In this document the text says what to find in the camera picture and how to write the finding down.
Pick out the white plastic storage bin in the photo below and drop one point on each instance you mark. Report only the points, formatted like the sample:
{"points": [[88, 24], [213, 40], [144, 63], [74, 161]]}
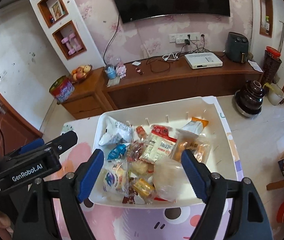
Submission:
{"points": [[109, 199]]}

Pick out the blueberry cake packet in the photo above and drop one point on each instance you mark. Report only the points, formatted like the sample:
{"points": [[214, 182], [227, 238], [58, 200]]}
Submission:
{"points": [[115, 179]]}

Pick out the orange cookies clear tray pack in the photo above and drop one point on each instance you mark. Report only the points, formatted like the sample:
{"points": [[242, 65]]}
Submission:
{"points": [[197, 144]]}

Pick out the blue snack packet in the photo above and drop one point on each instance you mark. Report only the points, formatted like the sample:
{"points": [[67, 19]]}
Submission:
{"points": [[118, 152]]}

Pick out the dark green air fryer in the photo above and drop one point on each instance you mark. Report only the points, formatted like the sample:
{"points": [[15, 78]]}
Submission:
{"points": [[237, 47]]}

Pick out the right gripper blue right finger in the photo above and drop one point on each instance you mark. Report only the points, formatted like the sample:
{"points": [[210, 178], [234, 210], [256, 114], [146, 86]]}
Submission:
{"points": [[198, 175]]}

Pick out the orange fried snack clear packet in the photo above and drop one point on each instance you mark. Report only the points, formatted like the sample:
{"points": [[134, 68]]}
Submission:
{"points": [[142, 135]]}

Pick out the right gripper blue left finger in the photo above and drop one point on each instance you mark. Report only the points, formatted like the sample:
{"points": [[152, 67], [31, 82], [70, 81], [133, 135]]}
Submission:
{"points": [[87, 174]]}

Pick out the fruit basket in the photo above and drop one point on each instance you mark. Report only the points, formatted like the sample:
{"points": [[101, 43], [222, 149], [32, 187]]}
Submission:
{"points": [[80, 73]]}

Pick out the red round tin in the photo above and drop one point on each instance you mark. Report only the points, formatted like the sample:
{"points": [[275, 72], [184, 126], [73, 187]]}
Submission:
{"points": [[61, 89]]}

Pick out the yellow small snack packet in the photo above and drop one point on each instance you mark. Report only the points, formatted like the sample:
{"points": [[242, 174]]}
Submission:
{"points": [[143, 188]]}

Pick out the clear nut candy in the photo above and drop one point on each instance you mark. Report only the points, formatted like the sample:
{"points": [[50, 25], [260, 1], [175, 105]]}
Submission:
{"points": [[135, 150]]}

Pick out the blue snow globe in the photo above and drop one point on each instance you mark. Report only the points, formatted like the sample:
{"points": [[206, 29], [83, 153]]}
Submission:
{"points": [[110, 71]]}

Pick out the pink plush toy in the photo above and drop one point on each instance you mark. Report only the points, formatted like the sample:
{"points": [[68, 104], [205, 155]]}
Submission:
{"points": [[120, 69]]}

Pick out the pale rice cracker pack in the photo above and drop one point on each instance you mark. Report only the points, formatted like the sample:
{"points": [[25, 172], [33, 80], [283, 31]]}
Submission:
{"points": [[142, 168]]}

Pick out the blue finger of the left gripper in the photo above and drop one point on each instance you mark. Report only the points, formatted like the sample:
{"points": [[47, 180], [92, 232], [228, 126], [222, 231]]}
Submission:
{"points": [[29, 147], [62, 143]]}

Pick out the framed picture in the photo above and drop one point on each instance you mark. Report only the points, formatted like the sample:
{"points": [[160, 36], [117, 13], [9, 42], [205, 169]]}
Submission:
{"points": [[56, 9]]}

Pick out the wooden door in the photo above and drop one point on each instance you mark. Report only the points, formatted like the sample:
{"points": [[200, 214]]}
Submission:
{"points": [[15, 131]]}

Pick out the red square snack packet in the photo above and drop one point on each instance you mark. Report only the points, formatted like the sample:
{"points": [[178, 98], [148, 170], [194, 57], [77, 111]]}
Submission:
{"points": [[161, 130]]}

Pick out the red white biscuit packet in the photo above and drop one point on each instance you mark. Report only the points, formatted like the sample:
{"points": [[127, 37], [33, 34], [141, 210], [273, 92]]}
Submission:
{"points": [[157, 148]]}

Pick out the large rice cake pack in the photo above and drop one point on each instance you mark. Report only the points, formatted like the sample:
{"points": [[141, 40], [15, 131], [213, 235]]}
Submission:
{"points": [[169, 178]]}

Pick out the pink dumbbells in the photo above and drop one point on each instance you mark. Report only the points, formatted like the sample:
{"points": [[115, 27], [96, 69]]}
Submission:
{"points": [[73, 45]]}

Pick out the silver white snack bag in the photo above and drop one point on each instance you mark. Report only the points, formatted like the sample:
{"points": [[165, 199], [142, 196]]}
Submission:
{"points": [[116, 133]]}

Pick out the dark red snack packet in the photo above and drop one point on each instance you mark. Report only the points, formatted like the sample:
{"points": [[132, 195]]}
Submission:
{"points": [[133, 198]]}

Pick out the white set-top box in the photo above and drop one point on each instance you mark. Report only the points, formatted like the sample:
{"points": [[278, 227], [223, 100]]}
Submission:
{"points": [[203, 60]]}

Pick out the wooden tv cabinet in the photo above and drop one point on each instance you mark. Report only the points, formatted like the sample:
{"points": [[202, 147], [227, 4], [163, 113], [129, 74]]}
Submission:
{"points": [[158, 82]]}

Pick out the tall dark woven basket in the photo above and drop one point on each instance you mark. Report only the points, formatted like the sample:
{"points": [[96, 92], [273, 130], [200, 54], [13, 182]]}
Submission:
{"points": [[271, 64]]}

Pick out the orange white wafer packet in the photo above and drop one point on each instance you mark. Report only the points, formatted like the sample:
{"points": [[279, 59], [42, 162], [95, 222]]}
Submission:
{"points": [[194, 126]]}

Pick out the white plastic bucket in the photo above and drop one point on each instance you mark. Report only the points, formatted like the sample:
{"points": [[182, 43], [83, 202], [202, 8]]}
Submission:
{"points": [[275, 94]]}

